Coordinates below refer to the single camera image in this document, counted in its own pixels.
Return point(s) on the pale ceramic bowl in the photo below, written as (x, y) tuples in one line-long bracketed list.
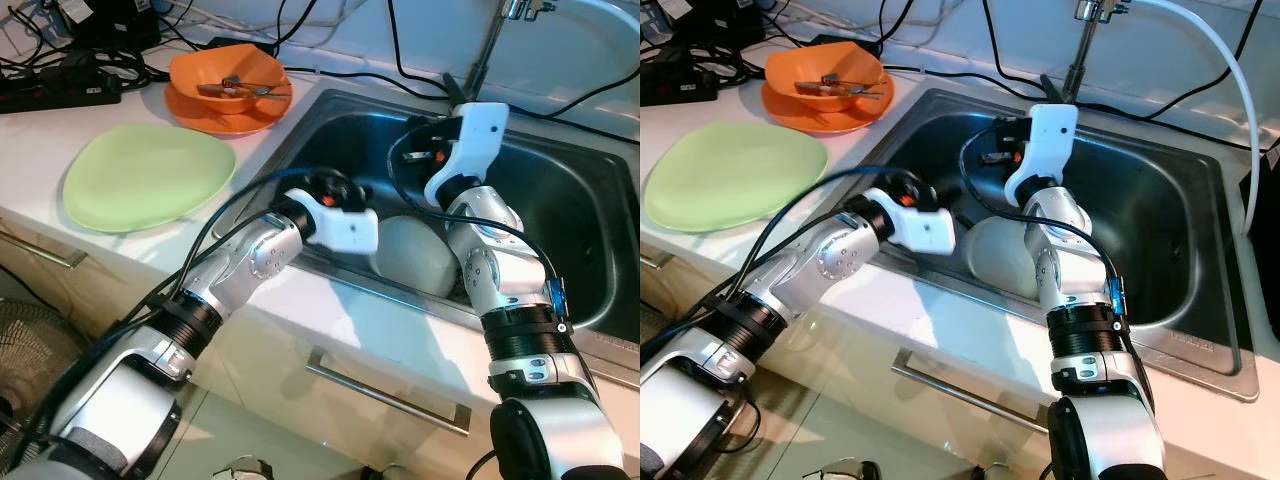
[(415, 255), (1000, 258)]

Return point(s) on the silver metal spoon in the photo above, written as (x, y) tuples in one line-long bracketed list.
[(822, 88), (222, 90)]

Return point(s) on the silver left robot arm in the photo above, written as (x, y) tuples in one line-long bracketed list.
[(250, 255), (845, 255)]

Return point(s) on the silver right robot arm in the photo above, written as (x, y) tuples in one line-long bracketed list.
[(1060, 270), (490, 270)]

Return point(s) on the chrome sink faucet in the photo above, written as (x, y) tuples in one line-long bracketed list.
[(492, 50), (1080, 55)]

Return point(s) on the stainless steel sink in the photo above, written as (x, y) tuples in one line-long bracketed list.
[(1160, 230), (570, 200)]

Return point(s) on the orange plastic bowl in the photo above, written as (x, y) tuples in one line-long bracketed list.
[(800, 65), (200, 68)]

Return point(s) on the light green plate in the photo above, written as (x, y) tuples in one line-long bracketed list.
[(735, 175), (145, 175)]

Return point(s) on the cream sink base cabinet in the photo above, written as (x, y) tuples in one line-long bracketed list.
[(930, 432), (330, 425)]

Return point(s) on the black power strip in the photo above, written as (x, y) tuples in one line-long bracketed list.
[(675, 85), (60, 92)]

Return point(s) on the black box appliance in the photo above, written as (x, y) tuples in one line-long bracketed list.
[(1262, 200)]

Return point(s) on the black electronic device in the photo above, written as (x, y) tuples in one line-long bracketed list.
[(115, 25), (715, 22)]

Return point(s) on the electric fan grille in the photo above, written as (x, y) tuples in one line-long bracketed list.
[(40, 345)]

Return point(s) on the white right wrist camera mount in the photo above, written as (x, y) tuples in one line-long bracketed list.
[(475, 140), (1045, 145)]

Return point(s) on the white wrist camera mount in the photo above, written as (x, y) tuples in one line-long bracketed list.
[(1045, 145), (475, 140), (345, 230), (925, 228)]

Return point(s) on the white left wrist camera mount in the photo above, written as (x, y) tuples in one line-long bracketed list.
[(925, 228), (345, 230)]

